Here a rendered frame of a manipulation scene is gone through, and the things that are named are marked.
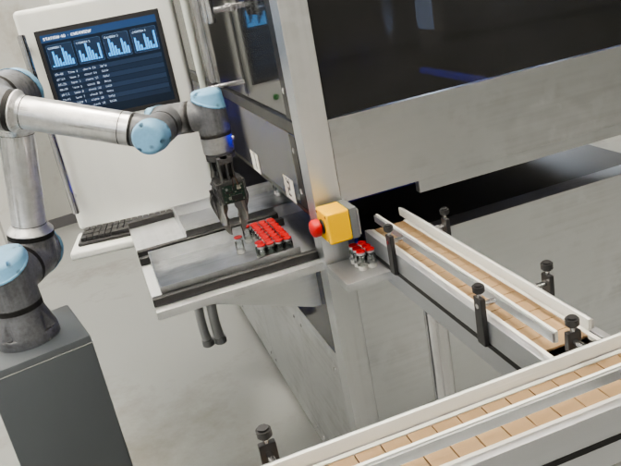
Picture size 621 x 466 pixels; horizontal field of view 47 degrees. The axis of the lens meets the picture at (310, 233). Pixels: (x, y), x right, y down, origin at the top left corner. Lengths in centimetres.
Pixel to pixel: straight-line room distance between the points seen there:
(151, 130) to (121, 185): 102
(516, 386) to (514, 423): 8
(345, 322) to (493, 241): 43
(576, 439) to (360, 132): 87
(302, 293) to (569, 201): 73
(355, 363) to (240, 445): 94
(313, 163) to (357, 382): 58
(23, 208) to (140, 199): 75
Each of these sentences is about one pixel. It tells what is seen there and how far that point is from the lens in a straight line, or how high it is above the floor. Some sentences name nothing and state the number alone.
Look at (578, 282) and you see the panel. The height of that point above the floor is 61.
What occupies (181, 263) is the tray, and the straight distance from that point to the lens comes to 186.
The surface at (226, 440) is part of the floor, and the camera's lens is 269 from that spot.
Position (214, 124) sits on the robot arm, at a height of 123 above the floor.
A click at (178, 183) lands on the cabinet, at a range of 256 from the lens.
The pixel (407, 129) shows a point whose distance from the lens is 167.
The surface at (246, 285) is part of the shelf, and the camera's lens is 165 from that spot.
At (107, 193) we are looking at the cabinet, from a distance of 259.
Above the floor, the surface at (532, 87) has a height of 117.
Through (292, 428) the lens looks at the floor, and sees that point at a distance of 266.
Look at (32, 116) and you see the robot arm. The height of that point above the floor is 133.
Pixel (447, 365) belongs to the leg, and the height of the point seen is 65.
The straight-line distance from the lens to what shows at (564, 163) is 223.
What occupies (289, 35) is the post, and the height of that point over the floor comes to 140.
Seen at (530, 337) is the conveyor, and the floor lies 93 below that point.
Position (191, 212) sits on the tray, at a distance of 224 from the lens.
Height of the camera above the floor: 155
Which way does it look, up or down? 21 degrees down
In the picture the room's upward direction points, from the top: 11 degrees counter-clockwise
